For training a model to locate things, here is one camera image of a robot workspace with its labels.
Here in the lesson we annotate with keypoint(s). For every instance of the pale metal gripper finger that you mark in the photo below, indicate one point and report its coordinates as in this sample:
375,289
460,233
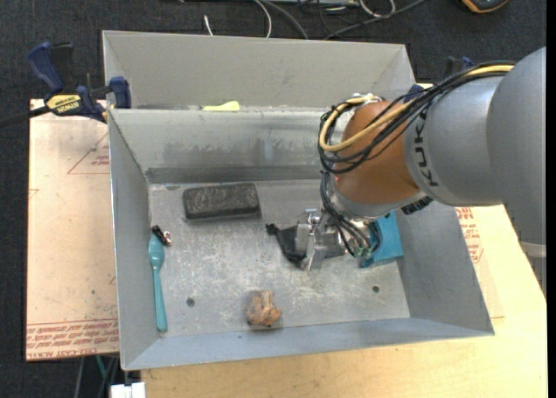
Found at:
314,258
311,219

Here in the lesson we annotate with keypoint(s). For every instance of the blue box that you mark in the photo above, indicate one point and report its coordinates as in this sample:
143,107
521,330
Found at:
388,242

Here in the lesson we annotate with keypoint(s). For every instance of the brown lumpy toy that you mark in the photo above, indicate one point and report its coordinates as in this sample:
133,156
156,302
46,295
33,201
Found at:
262,309

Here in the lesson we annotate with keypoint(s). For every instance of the grey metal bin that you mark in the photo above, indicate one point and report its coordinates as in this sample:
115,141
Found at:
226,257

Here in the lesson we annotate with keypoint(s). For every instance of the dark green flat block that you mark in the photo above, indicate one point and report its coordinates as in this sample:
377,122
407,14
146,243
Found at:
220,200

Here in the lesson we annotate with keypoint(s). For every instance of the yellow cloth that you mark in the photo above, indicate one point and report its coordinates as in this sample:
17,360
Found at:
223,106

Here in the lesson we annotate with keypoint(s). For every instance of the teal plastic spoon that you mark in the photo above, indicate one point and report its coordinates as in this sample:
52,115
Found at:
156,253

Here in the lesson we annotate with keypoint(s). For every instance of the brown cardboard board, red print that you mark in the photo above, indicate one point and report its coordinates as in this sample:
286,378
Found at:
69,235

